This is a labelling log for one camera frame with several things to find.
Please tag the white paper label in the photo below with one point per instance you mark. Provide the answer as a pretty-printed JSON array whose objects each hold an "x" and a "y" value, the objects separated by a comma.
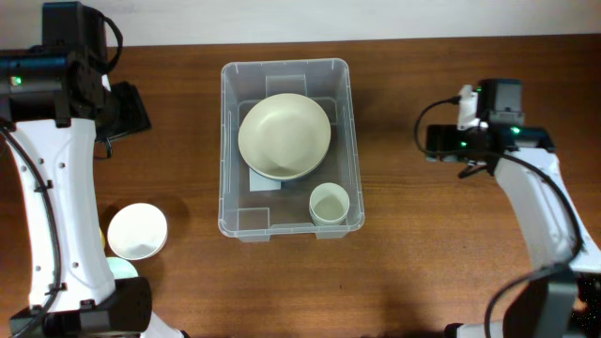
[{"x": 259, "y": 183}]

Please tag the dark blue bowl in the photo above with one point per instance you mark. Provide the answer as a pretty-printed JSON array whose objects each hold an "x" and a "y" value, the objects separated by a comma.
[{"x": 284, "y": 166}]

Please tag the cream plate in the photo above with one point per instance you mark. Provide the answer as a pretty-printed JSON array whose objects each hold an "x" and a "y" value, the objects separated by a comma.
[{"x": 285, "y": 123}]

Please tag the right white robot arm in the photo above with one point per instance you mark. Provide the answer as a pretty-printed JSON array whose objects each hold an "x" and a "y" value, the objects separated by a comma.
[{"x": 561, "y": 297}]

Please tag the clear plastic storage container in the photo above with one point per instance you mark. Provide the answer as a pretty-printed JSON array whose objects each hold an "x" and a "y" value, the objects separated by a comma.
[{"x": 258, "y": 216}]

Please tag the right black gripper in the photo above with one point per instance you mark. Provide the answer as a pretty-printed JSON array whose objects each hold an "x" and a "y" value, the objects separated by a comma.
[{"x": 446, "y": 132}]

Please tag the yellow small bowl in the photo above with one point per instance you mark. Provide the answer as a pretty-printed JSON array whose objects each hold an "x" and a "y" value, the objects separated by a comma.
[{"x": 102, "y": 239}]

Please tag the mint green small bowl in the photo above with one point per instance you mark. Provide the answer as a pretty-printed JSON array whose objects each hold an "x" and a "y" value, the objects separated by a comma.
[{"x": 121, "y": 268}]

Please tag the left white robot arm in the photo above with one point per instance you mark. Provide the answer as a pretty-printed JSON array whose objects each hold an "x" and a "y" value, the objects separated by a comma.
[{"x": 55, "y": 107}]

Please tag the white small bowl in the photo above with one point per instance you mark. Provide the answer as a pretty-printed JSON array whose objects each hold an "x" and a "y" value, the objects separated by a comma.
[{"x": 137, "y": 231}]

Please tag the cream white plastic cup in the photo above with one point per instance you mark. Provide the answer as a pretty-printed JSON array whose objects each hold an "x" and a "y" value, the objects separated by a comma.
[{"x": 329, "y": 201}]

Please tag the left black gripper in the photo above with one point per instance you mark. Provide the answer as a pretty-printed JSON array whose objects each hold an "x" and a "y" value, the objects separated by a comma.
[{"x": 138, "y": 119}]

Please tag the mint green plastic cup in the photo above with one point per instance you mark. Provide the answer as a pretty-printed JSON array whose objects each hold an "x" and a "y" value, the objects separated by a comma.
[{"x": 321, "y": 222}]

